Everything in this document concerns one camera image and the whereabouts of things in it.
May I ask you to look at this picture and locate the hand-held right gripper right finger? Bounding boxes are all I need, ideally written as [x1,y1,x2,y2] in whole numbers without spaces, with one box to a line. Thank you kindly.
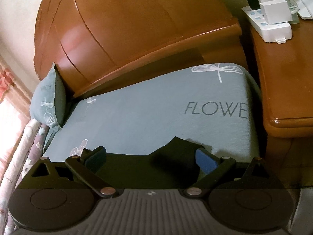
[183,148,275,199]

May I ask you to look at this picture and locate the black power adapter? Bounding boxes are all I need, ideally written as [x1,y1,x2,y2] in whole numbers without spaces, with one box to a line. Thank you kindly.
[246,0,261,11]

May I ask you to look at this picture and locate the bed with blue floral sheet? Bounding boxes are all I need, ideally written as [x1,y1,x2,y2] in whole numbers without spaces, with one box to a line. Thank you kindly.
[43,63,263,189]

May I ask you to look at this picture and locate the wooden nightstand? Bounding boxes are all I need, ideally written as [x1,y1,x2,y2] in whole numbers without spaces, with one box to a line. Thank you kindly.
[246,15,313,191]

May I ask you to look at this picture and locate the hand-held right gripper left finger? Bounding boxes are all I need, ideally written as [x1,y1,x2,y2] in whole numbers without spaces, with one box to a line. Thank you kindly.
[22,147,120,199]

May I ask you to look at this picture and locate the black pants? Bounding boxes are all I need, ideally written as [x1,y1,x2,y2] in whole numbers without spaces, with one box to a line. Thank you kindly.
[82,136,250,189]

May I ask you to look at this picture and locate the pink checked curtain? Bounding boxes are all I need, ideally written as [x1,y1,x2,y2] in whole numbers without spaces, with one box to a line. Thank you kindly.
[0,54,33,133]

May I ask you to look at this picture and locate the white power strip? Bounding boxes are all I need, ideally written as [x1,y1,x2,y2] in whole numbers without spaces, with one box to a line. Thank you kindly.
[242,6,293,44]

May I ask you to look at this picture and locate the wooden headboard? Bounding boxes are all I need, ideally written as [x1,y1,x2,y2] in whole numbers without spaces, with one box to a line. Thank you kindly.
[33,0,245,98]

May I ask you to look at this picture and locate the large white charger cube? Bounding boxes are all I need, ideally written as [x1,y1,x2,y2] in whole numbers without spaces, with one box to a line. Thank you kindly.
[260,0,292,25]

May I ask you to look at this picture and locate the teal printed pillow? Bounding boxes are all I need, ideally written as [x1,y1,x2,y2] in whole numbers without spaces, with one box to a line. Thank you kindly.
[29,62,67,131]

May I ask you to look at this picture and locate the folded floral quilt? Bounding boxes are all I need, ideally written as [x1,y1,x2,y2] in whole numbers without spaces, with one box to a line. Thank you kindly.
[0,119,48,228]

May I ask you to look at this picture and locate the white flat device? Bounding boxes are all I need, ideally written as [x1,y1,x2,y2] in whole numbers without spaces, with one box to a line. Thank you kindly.
[297,0,313,20]

